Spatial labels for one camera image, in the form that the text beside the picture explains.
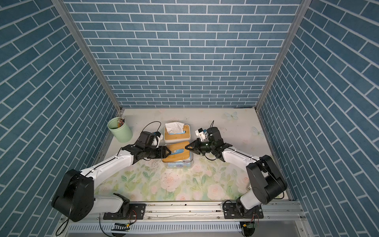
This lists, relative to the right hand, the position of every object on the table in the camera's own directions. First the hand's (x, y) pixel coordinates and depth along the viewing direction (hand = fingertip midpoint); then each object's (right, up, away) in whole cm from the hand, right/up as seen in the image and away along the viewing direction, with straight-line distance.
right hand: (187, 148), depth 81 cm
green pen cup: (-44, +11, +10) cm, 46 cm away
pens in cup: (-41, +15, +8) cm, 45 cm away
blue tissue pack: (-5, -10, +4) cm, 12 cm away
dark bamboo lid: (-5, -3, +3) cm, 7 cm away
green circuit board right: (+32, -35, -10) cm, 49 cm away
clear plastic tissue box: (+2, -6, +1) cm, 7 cm away
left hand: (-10, -3, +5) cm, 12 cm away
